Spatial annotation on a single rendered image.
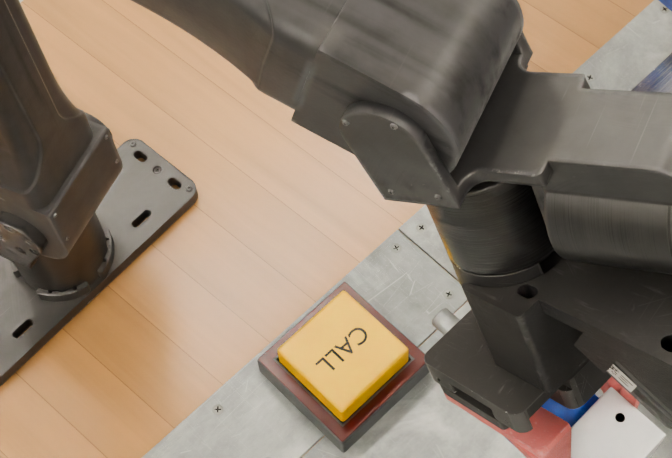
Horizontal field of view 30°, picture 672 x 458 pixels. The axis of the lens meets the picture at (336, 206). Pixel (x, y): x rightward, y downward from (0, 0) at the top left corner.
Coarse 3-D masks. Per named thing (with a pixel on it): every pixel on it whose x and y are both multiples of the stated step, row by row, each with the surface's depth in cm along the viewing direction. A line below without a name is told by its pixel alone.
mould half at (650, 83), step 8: (664, 64) 82; (656, 72) 82; (664, 72) 82; (648, 80) 81; (656, 80) 81; (664, 80) 81; (640, 88) 81; (648, 88) 81; (656, 88) 81; (664, 88) 81
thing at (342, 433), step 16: (320, 304) 82; (368, 304) 82; (304, 320) 82; (384, 320) 81; (288, 336) 81; (400, 336) 81; (272, 352) 81; (416, 352) 80; (272, 368) 80; (416, 368) 80; (288, 384) 79; (400, 384) 79; (304, 400) 79; (384, 400) 79; (320, 416) 78; (368, 416) 78; (336, 432) 78; (352, 432) 78
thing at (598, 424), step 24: (552, 408) 65; (600, 408) 63; (624, 408) 63; (576, 432) 63; (600, 432) 63; (624, 432) 63; (648, 432) 63; (576, 456) 62; (600, 456) 62; (624, 456) 62; (648, 456) 63
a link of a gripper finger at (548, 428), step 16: (464, 400) 59; (480, 416) 58; (544, 416) 57; (512, 432) 57; (528, 432) 57; (544, 432) 56; (560, 432) 56; (528, 448) 56; (544, 448) 56; (560, 448) 57
